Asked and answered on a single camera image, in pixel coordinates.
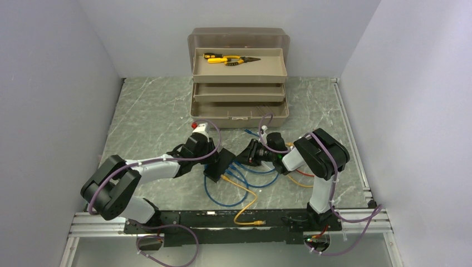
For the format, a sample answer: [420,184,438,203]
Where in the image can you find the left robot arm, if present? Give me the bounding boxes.
[80,132,218,234]

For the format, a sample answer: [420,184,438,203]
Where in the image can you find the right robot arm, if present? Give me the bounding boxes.
[236,128,350,231]

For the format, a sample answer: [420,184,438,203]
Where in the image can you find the beige plastic toolbox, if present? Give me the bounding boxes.
[188,27,290,128]

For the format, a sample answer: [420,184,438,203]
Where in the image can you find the yellow ethernet cable on router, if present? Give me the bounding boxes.
[286,174,314,189]

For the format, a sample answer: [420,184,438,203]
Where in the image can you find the yellow black screwdriver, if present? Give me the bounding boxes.
[204,53,240,59]

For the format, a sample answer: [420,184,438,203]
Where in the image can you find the blue ethernet cable long loop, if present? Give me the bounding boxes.
[203,176,249,207]

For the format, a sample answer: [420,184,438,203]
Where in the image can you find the black network switch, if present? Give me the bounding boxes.
[203,148,236,182]

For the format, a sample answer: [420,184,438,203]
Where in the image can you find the yellow black pliers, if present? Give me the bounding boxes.
[207,56,260,66]

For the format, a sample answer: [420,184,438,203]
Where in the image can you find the yellow ethernet cable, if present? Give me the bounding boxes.
[220,175,266,226]
[286,174,314,189]

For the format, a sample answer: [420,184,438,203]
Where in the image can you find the aluminium frame rail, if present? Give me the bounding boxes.
[68,77,392,266]

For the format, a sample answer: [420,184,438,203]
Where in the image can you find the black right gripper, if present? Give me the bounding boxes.
[233,140,276,168]

